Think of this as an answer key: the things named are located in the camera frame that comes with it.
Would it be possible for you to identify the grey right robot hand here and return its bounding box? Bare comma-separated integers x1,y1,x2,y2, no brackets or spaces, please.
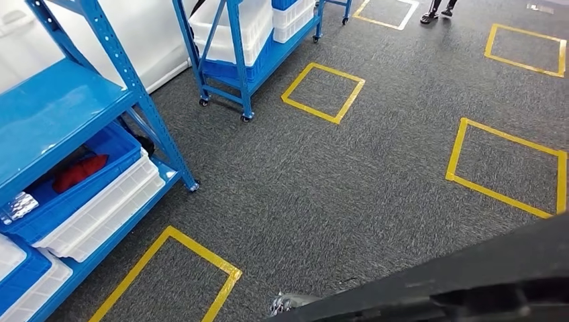
268,290,322,317

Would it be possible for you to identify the black plastic plate bracket part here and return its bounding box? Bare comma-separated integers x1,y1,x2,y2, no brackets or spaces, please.
266,213,569,322

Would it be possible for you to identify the shiny silver metal part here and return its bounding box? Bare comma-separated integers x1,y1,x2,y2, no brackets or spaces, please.
0,191,40,226

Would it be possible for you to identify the large blue metal shelf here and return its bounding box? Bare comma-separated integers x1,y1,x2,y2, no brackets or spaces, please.
0,0,200,322

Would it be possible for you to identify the yellow floor tape square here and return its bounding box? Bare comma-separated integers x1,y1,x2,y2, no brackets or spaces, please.
89,225,243,322
483,23,568,79
280,62,366,125

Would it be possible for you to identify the grey stand with black base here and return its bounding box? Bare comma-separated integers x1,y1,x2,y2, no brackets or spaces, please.
116,116,156,158

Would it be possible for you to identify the blue wheeled metal rack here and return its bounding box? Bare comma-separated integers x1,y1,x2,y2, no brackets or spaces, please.
172,0,325,123
319,0,353,25

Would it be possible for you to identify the red cloth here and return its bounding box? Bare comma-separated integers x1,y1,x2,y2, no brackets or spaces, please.
52,154,110,194

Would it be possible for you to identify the small white plastic bin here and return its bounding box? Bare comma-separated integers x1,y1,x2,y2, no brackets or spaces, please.
272,0,315,30
272,13,317,44

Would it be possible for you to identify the large white plastic bin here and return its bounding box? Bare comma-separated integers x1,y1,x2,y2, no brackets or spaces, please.
189,0,274,68

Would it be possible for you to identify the white floor tape square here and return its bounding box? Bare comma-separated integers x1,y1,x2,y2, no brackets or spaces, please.
353,0,420,31

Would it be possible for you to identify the white car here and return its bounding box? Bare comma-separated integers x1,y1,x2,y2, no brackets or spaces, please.
0,0,197,94

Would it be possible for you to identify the person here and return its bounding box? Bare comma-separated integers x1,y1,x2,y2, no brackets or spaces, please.
419,0,460,25

